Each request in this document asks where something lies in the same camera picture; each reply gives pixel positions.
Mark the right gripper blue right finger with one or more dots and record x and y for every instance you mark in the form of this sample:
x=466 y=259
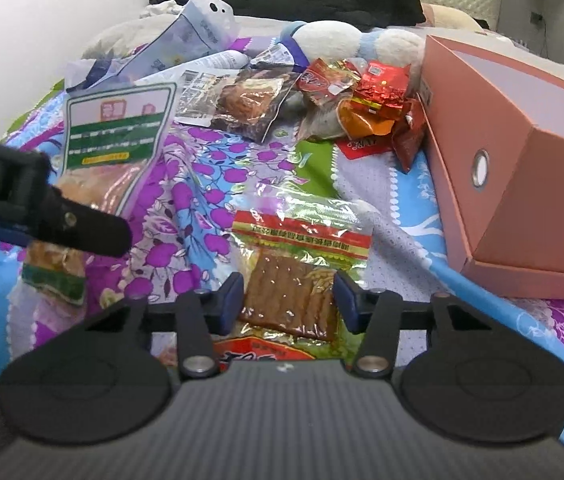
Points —
x=377 y=315

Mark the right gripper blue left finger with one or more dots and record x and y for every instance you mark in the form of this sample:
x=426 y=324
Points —
x=199 y=314

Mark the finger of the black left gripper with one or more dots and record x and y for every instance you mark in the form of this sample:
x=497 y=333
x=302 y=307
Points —
x=56 y=219

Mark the large green label snack bag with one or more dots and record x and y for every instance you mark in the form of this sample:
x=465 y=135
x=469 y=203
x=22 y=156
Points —
x=111 y=139

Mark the clear bag brown tofu snack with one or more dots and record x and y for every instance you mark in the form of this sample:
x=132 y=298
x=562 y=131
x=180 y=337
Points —
x=288 y=245

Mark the dark dried meat snack bag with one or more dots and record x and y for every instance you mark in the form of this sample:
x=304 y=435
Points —
x=244 y=102

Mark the dark red foil snack packet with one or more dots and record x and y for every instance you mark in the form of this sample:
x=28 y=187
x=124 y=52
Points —
x=408 y=135

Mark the floral purple bed sheet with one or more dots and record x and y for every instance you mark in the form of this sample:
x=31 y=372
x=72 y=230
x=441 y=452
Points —
x=182 y=215

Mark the grey duvet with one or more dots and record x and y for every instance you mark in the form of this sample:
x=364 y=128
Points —
x=124 y=38

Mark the orange chips snack packet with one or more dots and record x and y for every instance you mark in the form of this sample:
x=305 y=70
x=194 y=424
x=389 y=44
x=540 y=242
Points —
x=359 y=124

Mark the pink cardboard storage box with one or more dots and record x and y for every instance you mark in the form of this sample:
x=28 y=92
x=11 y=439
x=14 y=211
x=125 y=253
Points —
x=496 y=152

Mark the white spray can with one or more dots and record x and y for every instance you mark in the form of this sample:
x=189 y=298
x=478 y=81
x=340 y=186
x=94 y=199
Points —
x=222 y=61

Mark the translucent blue zip bag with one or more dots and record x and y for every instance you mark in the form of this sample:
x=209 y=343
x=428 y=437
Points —
x=201 y=28

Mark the blue white plush toy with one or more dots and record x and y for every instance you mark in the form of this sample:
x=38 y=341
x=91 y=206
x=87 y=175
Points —
x=333 y=41

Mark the beige pillow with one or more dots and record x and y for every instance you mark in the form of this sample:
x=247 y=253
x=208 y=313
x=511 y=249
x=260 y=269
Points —
x=449 y=18

